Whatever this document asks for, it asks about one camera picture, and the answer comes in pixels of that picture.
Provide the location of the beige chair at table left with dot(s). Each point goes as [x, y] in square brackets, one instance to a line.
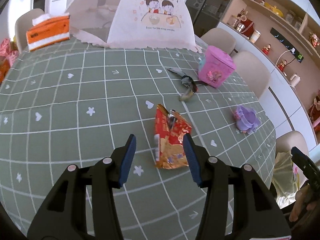
[22, 25]

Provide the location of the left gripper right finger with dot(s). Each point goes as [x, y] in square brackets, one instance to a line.
[238, 204]

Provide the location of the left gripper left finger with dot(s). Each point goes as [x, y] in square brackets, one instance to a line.
[81, 203]

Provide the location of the person's right hand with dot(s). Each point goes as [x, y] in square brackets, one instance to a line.
[307, 199]

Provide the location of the far beige chair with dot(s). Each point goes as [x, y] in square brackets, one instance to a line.
[220, 39]

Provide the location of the orange tissue box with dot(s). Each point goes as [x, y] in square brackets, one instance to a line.
[48, 30]

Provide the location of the pink toy bucket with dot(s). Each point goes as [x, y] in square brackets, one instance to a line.
[215, 67]

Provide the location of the yellow teapot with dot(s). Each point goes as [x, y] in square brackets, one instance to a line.
[274, 9]

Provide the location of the green checkered tablecloth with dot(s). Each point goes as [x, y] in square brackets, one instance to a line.
[72, 103]

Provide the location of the near beige chair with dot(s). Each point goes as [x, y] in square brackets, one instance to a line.
[289, 140]

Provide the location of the white electric kettle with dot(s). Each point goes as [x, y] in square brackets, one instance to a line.
[294, 80]

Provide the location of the red chip bag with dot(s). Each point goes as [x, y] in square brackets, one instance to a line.
[170, 128]

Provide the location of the red flower decoration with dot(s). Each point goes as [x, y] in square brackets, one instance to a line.
[314, 113]

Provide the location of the mesh food cover tent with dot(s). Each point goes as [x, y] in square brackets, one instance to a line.
[133, 24]

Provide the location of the black power strip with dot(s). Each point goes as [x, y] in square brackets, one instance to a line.
[287, 44]

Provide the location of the middle beige chair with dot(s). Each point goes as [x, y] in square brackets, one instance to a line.
[253, 72]

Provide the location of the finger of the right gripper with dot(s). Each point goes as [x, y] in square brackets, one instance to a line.
[304, 163]

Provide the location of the grey wrapper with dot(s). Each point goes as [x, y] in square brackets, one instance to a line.
[187, 81]

